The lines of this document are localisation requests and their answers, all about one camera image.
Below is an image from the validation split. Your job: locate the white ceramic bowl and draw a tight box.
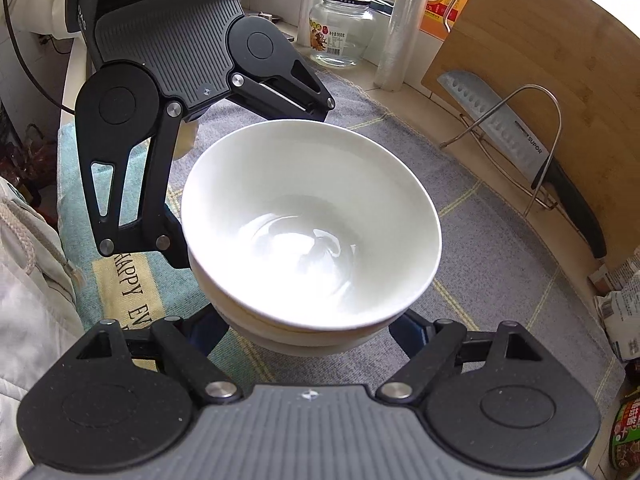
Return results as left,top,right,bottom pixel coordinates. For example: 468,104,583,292
181,119,442,330

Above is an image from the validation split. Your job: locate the lower stacked white bowl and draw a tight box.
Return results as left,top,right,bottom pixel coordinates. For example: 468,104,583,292
188,253,402,359

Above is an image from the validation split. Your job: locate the teal towel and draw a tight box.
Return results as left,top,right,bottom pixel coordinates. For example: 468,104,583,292
56,122,209,330

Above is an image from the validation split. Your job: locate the white jacket body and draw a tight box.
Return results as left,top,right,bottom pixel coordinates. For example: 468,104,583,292
0,180,84,479

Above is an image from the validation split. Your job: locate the glass jar yellow lid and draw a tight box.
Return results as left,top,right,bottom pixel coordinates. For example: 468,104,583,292
309,0,375,68

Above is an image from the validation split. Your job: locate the white plastic food bag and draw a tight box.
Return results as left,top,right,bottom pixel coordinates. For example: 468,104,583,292
589,252,639,362

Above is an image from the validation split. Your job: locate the green lid sauce jar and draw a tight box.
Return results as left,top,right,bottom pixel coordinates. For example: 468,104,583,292
610,398,640,470

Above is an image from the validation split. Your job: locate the wooden cutting board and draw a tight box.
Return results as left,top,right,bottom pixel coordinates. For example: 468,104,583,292
422,0,639,268

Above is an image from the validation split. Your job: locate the black cable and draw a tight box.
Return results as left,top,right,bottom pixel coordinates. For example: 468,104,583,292
0,0,82,116

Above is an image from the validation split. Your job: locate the metal wire rack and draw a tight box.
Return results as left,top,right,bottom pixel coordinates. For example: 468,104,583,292
439,78,563,216

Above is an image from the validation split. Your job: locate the kitchen knife black handle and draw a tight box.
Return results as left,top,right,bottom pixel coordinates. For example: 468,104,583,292
437,70,608,259

